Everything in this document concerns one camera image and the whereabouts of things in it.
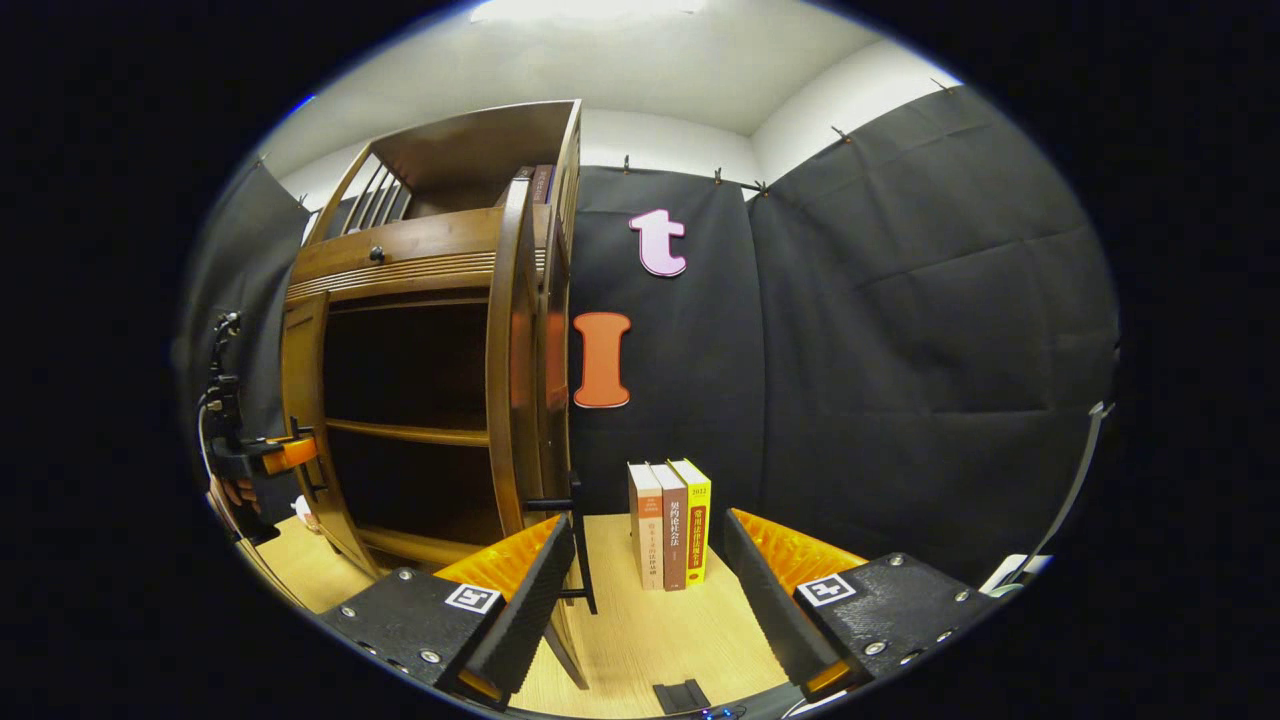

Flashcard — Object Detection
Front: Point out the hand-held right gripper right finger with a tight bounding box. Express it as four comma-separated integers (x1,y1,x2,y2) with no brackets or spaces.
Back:
722,507,1005,702

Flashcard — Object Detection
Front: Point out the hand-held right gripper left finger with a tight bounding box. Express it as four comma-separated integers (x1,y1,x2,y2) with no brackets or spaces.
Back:
320,513,578,707

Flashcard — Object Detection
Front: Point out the black cabinet door handle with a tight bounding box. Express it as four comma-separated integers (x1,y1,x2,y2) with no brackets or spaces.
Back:
523,473,599,615

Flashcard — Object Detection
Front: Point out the wooden double-door shoe cabinet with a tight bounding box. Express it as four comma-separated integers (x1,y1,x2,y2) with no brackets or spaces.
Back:
280,99,602,691

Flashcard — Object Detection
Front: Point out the yellow book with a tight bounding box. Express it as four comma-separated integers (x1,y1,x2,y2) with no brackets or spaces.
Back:
668,457,714,587

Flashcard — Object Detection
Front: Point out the brown spine book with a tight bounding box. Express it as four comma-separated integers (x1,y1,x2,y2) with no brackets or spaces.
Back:
650,463,690,592

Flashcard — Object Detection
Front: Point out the black backdrop cloth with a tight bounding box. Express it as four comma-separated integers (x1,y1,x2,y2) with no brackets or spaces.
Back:
175,85,1120,591

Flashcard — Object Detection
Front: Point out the large ceiling light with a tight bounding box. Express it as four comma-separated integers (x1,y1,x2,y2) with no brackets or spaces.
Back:
470,0,707,22

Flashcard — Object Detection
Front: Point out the white cable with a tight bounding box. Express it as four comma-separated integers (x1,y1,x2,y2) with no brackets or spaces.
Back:
978,400,1117,599

